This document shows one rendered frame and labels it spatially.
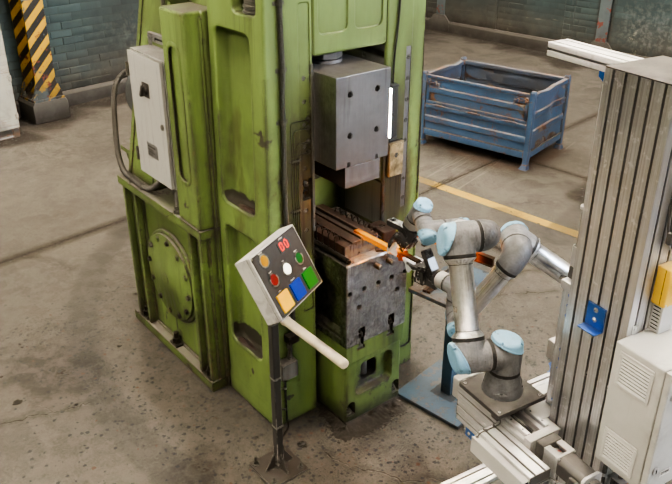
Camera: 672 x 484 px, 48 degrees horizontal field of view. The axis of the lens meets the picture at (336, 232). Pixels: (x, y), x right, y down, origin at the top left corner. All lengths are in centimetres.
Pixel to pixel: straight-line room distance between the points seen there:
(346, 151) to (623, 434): 155
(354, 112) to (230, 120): 60
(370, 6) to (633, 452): 202
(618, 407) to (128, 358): 283
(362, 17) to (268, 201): 88
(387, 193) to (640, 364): 167
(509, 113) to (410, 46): 357
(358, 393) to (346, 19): 181
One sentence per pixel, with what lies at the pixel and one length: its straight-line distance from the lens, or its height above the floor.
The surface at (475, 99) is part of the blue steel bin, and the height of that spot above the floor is 55.
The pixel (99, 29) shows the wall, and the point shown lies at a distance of 927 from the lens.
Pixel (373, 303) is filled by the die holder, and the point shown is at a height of 66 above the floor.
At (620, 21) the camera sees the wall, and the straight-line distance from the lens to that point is 1104.
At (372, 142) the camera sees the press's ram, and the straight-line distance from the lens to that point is 335.
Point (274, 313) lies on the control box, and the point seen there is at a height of 99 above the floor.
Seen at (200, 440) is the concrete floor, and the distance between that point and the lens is 393.
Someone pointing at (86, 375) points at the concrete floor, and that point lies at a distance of 449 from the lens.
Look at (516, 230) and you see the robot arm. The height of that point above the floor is 128.
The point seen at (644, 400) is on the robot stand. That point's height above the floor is 110.
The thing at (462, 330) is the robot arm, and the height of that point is 108.
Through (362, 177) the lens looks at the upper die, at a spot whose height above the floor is 130.
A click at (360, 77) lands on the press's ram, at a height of 175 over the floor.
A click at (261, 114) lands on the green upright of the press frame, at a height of 162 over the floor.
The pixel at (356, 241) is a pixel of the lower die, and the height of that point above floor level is 99.
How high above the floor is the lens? 259
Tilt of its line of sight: 27 degrees down
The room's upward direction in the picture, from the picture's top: straight up
